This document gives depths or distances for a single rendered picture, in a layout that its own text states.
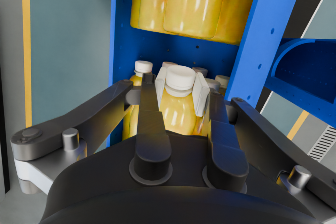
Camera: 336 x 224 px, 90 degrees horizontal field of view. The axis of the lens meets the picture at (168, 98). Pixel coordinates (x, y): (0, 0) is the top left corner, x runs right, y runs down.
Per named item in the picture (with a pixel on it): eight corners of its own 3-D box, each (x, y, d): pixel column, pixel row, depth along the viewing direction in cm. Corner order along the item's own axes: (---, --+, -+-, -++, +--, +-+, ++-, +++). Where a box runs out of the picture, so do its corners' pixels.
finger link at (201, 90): (202, 87, 15) (210, 88, 15) (196, 72, 22) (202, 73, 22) (195, 116, 16) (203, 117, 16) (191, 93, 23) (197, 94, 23)
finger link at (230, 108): (211, 102, 14) (247, 108, 14) (204, 85, 19) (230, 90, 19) (207, 118, 15) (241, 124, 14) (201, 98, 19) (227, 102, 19)
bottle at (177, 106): (163, 194, 29) (183, 108, 19) (137, 167, 33) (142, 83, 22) (187, 169, 34) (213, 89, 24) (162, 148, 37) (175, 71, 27)
